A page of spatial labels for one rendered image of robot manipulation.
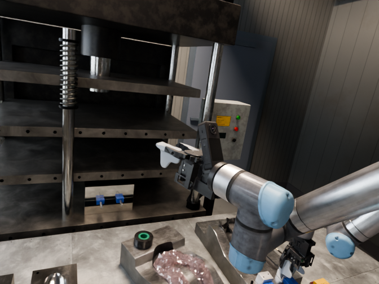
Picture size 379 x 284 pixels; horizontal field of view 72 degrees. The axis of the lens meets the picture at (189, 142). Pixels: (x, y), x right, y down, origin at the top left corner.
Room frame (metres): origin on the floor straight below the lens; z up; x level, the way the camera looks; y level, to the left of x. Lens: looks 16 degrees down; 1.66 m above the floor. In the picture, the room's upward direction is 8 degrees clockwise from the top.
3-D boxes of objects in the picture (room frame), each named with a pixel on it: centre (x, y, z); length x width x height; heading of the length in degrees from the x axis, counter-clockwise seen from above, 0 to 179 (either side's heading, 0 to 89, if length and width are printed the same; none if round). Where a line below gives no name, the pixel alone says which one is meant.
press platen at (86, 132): (1.67, 0.62, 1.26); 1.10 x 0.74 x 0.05; 116
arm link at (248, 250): (0.48, -0.16, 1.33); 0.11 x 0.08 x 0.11; 134
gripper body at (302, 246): (0.88, -0.48, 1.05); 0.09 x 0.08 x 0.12; 26
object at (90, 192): (1.57, 0.52, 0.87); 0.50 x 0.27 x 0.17; 26
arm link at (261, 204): (0.47, -0.15, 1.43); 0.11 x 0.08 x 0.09; 44
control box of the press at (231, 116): (1.81, -0.21, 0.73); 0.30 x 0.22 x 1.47; 116
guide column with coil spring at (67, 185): (1.24, 0.60, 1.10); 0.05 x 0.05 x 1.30
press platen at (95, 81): (1.67, 0.62, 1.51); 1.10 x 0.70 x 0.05; 116
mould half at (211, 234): (1.09, -0.32, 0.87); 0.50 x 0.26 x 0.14; 26
